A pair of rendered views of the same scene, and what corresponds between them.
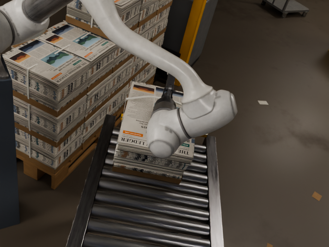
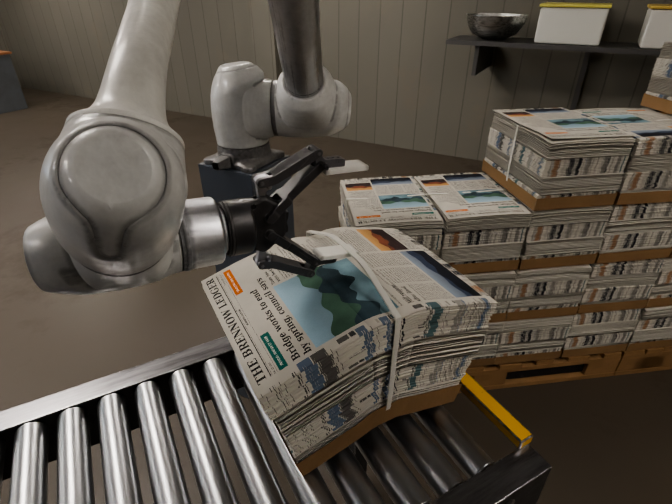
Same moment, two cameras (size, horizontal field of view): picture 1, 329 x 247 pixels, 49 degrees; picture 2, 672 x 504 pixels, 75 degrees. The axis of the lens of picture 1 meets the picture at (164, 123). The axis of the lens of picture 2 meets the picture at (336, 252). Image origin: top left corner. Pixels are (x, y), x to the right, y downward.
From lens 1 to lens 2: 1.17 m
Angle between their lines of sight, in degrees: 55
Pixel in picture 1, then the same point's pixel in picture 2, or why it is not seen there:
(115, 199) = (180, 399)
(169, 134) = (43, 223)
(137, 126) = (254, 274)
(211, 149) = (493, 482)
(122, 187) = (217, 393)
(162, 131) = not seen: hidden behind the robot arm
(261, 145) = not seen: outside the picture
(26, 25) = (282, 98)
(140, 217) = (155, 460)
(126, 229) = (110, 454)
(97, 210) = (138, 392)
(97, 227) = (100, 413)
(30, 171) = not seen: hidden behind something
